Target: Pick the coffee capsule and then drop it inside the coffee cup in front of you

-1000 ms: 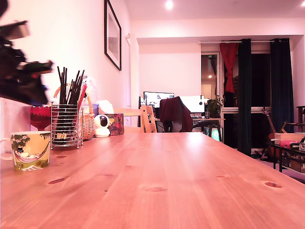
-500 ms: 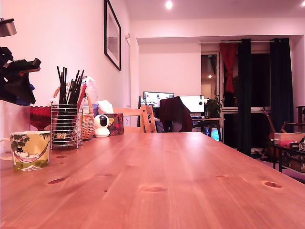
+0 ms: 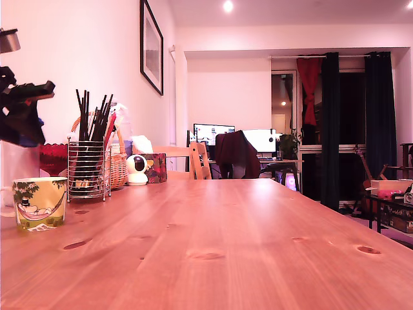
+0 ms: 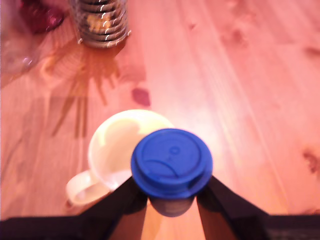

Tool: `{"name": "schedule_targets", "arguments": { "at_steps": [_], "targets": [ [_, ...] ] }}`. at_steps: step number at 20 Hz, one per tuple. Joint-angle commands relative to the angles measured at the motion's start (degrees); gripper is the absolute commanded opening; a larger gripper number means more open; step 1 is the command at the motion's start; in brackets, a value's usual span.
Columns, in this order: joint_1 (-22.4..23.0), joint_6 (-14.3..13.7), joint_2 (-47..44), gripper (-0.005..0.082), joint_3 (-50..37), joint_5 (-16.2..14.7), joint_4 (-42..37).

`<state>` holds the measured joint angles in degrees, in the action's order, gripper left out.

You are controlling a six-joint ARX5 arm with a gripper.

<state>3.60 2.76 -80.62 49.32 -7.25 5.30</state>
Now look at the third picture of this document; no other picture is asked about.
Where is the red glass goblet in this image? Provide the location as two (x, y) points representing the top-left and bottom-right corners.
(39, 143), (69, 178)

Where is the yellow illustrated mug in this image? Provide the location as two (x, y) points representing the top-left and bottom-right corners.
(0, 176), (68, 233)

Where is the red utensil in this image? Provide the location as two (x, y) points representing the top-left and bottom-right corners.
(105, 112), (119, 151)

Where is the large clear water bottle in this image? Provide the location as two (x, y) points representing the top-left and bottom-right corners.
(109, 103), (134, 159)

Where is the wicker basket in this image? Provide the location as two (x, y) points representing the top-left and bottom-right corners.
(71, 111), (129, 191)

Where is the white tissue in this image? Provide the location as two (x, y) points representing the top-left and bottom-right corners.
(131, 134), (154, 155)

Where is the floral tissue box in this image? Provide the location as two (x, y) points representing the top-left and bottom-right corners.
(141, 152), (168, 184)

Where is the black framed picture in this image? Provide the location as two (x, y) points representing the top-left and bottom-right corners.
(139, 0), (165, 97)

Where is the wooden chair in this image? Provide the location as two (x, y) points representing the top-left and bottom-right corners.
(151, 141), (213, 181)

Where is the computer monitor with windows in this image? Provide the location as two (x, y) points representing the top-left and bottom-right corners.
(193, 123), (236, 147)

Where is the dark red jacket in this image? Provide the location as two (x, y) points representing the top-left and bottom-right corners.
(215, 130), (261, 180)

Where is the grey office chair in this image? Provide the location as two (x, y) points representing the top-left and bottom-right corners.
(222, 161), (278, 180)

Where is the computer monitor white screen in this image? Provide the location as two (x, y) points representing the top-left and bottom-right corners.
(241, 129), (277, 153)

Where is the potted green plant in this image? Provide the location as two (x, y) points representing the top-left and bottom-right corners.
(279, 129), (303, 161)

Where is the computer case with glowing fan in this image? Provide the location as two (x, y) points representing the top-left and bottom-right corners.
(276, 170), (301, 192)

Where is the narrow dark curtain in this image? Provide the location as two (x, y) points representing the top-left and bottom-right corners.
(321, 52), (341, 212)

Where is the curtain rod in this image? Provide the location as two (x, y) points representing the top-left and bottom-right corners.
(269, 54), (393, 60)

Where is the acoustic guitar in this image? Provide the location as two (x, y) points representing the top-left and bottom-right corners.
(353, 144), (377, 212)

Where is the wide dark curtain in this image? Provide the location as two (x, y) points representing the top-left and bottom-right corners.
(364, 51), (399, 180)

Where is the wooden stand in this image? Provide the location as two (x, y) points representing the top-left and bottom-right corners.
(378, 163), (406, 181)

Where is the pink object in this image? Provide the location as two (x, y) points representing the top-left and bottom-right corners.
(377, 189), (404, 200)

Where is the pale wooden box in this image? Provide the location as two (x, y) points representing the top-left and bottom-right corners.
(370, 180), (413, 195)

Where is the black side table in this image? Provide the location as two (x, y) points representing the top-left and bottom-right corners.
(366, 192), (413, 234)

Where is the dark wooden shelf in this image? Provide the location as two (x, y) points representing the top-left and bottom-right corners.
(399, 143), (413, 171)

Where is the dark board game box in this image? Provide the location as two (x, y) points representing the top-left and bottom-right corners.
(382, 206), (413, 234)

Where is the chrome wire utensil rack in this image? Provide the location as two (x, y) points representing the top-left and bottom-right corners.
(66, 135), (113, 203)

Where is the small white round camera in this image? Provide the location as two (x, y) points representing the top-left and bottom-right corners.
(125, 154), (150, 187)

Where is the white wall pipe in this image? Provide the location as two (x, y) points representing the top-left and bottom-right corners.
(168, 45), (178, 146)

